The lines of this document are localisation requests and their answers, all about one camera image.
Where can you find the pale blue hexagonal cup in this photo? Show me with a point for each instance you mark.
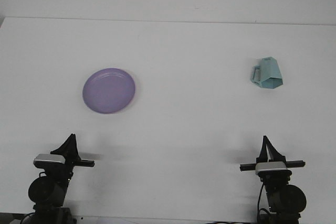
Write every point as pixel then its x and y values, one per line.
pixel 270 73

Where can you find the pale purple round plate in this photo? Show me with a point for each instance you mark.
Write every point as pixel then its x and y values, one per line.
pixel 109 90

